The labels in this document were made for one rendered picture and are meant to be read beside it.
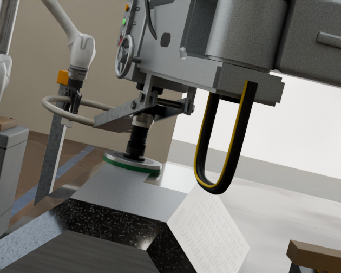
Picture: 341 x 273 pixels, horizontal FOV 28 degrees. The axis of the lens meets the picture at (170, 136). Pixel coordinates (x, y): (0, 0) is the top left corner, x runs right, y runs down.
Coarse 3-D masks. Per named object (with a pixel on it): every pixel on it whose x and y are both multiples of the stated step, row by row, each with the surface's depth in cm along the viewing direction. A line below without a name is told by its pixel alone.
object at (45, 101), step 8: (48, 96) 307; (56, 96) 314; (64, 96) 319; (48, 104) 291; (80, 104) 325; (88, 104) 326; (96, 104) 326; (104, 104) 328; (56, 112) 286; (64, 112) 284; (72, 120) 283; (80, 120) 282; (88, 120) 282
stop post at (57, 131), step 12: (60, 72) 405; (60, 84) 407; (60, 120) 409; (60, 132) 410; (48, 144) 411; (60, 144) 411; (48, 156) 412; (48, 168) 412; (48, 180) 413; (36, 192) 414; (48, 192) 413
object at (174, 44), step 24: (192, 0) 195; (216, 0) 196; (168, 24) 208; (192, 24) 195; (144, 48) 226; (168, 48) 204; (192, 48) 196; (144, 72) 225; (168, 72) 201; (192, 72) 184; (216, 72) 170; (240, 72) 171; (192, 96) 226; (240, 96) 173; (264, 96) 174
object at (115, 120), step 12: (144, 96) 221; (156, 96) 220; (120, 108) 252; (132, 108) 236; (144, 108) 227; (168, 108) 237; (180, 108) 227; (96, 120) 279; (108, 120) 263; (120, 120) 257; (132, 120) 254; (156, 120) 246; (120, 132) 285
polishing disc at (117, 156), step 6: (108, 156) 240; (114, 156) 240; (120, 156) 243; (126, 162) 236; (132, 162) 236; (138, 162) 238; (144, 162) 241; (150, 162) 245; (156, 162) 248; (150, 168) 238; (156, 168) 241
